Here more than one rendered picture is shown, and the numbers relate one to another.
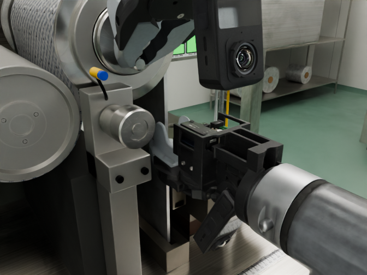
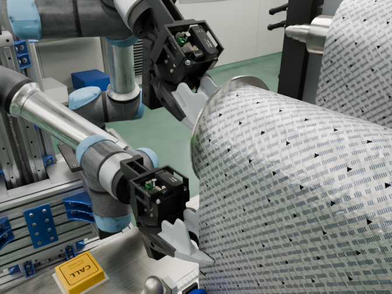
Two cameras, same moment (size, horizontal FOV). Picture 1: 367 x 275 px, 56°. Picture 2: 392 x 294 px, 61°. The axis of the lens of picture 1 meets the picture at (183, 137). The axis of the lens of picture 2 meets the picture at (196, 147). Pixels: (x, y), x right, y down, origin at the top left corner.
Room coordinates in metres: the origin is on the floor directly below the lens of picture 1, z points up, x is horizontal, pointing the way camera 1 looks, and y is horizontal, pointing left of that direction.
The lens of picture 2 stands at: (0.77, 0.00, 1.44)
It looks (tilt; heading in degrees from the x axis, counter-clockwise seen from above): 28 degrees down; 176
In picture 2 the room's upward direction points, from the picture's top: straight up
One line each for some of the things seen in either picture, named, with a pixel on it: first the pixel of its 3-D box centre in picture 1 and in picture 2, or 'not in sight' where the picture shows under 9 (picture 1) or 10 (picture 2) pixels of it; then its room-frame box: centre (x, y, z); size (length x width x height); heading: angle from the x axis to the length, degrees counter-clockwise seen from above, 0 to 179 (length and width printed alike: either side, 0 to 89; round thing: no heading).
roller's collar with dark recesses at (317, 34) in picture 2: not in sight; (332, 37); (0.23, 0.25, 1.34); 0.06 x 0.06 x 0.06; 37
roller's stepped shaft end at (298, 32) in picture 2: not in sight; (301, 32); (0.18, 0.22, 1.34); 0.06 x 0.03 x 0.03; 37
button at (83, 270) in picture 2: not in sight; (79, 273); (0.30, -0.20, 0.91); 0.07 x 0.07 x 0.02; 37
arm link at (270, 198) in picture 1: (283, 206); (126, 177); (0.27, -0.09, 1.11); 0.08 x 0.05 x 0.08; 127
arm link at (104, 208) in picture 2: not in sight; (115, 198); (0.20, -0.14, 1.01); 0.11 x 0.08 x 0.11; 160
